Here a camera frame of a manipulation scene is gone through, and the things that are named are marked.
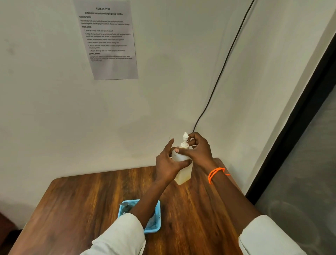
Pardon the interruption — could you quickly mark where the long black wall cable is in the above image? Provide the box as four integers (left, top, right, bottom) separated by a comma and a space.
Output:
192, 0, 255, 133

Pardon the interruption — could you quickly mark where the black door frame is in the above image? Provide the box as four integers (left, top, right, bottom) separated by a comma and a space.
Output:
245, 34, 336, 205

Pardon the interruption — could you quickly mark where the large yellow soap bottle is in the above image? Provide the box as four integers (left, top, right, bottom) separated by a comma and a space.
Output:
171, 147, 194, 185

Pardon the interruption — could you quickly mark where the person's right forearm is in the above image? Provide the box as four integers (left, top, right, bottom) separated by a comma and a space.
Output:
210, 172, 262, 236

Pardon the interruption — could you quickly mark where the person's left forearm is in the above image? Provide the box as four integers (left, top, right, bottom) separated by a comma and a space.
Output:
136, 180, 171, 229

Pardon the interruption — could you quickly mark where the maroon upholstered seat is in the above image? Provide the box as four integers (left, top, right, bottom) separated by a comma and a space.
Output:
0, 211, 16, 247

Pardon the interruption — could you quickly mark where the blue plastic mesh basket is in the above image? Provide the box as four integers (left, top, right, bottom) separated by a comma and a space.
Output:
117, 199, 161, 234

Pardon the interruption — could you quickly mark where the person's left white sleeve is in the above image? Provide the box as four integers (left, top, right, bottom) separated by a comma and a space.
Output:
80, 213, 146, 255

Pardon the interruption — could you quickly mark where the person's white sleeve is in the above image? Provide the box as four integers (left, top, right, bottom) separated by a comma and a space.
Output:
80, 213, 146, 255
238, 215, 308, 255

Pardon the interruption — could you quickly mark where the printed paper sheet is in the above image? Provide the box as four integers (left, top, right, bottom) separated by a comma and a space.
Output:
73, 0, 139, 81

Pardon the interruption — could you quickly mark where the person's right hand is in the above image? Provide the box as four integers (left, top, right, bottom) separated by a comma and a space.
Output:
174, 132, 215, 174

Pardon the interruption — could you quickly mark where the person's right white sleeve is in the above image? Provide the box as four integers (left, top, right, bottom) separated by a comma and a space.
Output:
238, 215, 308, 255

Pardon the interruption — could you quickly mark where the person's left hand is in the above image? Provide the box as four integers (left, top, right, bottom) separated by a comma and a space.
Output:
155, 138, 193, 184

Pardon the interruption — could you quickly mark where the orange beaded bracelet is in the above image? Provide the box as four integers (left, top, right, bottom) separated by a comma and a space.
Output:
208, 167, 230, 185

